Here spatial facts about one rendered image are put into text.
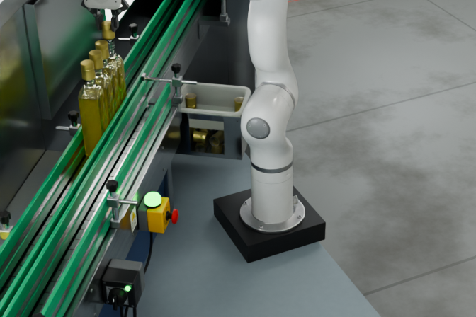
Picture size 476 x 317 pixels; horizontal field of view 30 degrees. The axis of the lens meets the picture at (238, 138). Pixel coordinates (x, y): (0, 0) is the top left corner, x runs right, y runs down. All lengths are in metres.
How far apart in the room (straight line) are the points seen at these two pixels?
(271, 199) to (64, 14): 0.77
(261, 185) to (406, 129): 2.16
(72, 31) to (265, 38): 0.60
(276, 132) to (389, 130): 2.27
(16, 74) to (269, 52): 0.64
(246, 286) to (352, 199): 1.65
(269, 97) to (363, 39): 3.12
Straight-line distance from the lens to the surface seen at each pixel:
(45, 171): 2.44
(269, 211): 2.53
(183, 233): 2.65
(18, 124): 2.35
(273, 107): 2.31
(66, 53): 2.54
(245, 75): 3.56
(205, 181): 2.85
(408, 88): 4.94
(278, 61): 2.30
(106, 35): 2.48
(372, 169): 4.25
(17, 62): 2.32
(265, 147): 2.38
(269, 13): 2.26
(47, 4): 2.40
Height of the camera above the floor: 2.41
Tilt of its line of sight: 33 degrees down
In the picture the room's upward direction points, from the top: 1 degrees counter-clockwise
